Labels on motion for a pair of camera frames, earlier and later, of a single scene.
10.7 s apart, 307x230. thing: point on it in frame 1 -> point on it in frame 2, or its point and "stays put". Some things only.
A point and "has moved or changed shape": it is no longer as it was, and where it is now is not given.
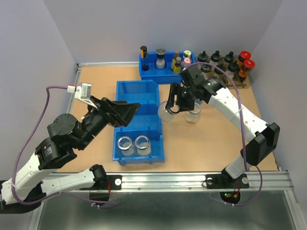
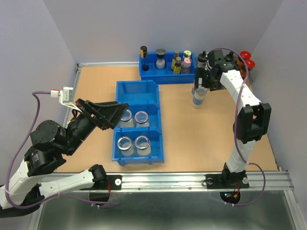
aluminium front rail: (259, 181) stays put
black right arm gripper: (175, 89) -> (214, 86)
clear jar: (166, 115) has moved or changed shape
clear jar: (193, 116) -> (141, 119)
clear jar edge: (125, 144) stays put
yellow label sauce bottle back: (176, 54) stays put
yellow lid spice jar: (186, 53) stays put
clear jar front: (143, 145) stays put
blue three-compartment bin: (141, 141) stays put
